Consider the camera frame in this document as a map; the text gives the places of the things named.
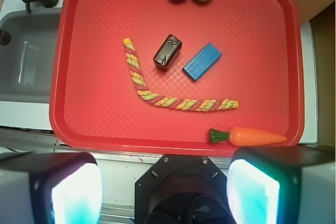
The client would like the orange toy carrot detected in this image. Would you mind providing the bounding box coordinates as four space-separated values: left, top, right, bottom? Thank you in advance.
208 127 287 146

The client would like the grey toy sink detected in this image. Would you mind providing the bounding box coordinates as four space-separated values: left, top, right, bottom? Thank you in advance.
1 8 61 103

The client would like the black wrapped box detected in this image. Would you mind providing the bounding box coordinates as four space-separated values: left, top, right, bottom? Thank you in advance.
153 34 182 71

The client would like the red plastic tray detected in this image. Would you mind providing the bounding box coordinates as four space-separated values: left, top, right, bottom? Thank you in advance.
50 0 304 157

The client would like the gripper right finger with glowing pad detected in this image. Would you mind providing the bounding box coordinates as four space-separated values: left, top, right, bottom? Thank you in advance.
226 145 335 223

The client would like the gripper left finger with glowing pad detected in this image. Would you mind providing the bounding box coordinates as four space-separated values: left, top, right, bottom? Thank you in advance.
1 152 103 223

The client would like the blue rectangular block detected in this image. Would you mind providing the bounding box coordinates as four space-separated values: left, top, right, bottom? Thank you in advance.
182 43 222 81

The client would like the yellow red twisted rope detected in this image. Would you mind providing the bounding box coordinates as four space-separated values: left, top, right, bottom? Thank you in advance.
123 37 239 113

